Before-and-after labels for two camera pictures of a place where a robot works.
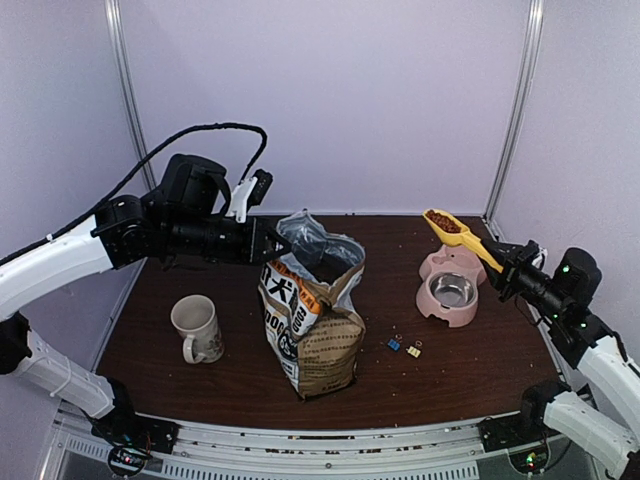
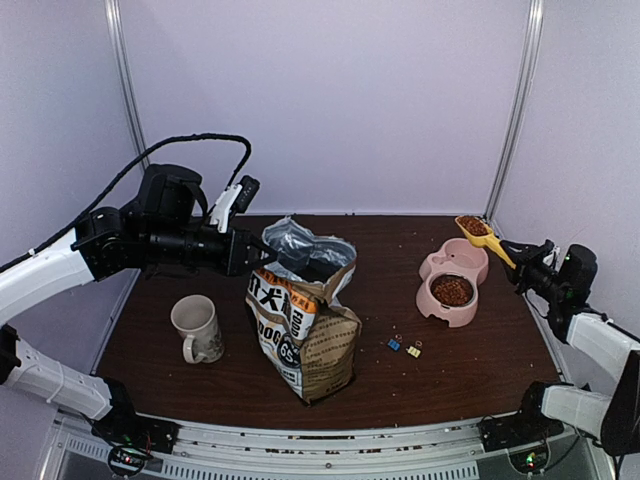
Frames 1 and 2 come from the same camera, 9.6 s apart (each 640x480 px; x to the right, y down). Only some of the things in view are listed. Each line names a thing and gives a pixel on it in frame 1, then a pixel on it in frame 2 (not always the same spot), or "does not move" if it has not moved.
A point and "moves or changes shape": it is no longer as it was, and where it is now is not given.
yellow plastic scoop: (459, 237) moves or changes shape
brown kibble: (444, 222) to (472, 225)
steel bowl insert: (453, 289) does not move
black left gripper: (251, 252) to (237, 264)
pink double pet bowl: (452, 276) does not move
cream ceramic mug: (195, 316) does not move
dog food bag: (312, 322) moves or changes shape
